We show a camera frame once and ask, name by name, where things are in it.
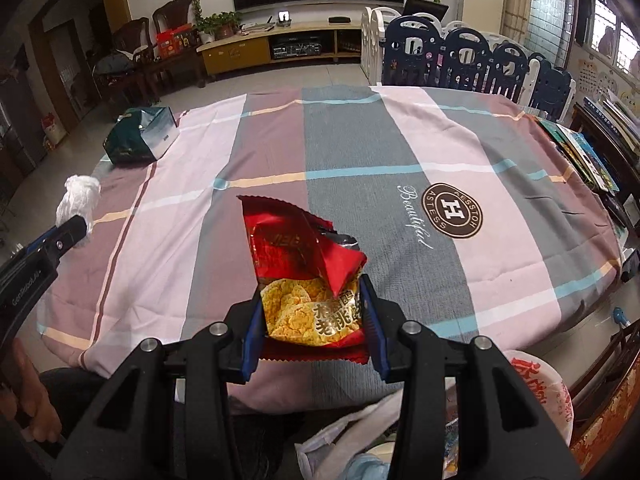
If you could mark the striped pink grey tablecloth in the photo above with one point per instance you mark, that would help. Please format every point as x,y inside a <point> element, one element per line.
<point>471,219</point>

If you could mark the red gift box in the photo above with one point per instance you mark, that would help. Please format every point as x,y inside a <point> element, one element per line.
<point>172,42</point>

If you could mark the dark wooden armchair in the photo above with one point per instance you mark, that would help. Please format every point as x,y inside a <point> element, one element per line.
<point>133,68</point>

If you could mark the small white clock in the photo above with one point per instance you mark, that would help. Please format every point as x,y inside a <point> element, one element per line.
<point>284,18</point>

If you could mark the stack of books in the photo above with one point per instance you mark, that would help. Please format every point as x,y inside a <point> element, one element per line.
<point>602,144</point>

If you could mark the dark green tissue box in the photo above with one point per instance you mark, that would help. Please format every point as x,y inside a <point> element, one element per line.
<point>141,135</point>

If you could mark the yellow wooden TV cabinet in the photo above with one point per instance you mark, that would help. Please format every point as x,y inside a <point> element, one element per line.
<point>274,45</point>

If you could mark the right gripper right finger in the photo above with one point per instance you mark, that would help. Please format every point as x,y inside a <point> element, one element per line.
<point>504,432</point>

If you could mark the potted green plant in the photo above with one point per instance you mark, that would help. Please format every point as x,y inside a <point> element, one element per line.
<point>218,26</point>

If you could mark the navy white playpen fence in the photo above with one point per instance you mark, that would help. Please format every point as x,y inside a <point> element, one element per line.
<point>418,50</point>

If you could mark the red snack bag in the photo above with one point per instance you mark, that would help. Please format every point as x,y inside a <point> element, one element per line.
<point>308,281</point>

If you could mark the white tissue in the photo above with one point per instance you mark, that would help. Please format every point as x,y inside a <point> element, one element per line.
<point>82,194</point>

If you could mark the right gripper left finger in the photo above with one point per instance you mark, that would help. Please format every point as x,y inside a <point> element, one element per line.
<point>128,431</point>

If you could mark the person's left hand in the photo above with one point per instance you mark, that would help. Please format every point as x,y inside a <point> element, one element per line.
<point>30,397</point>

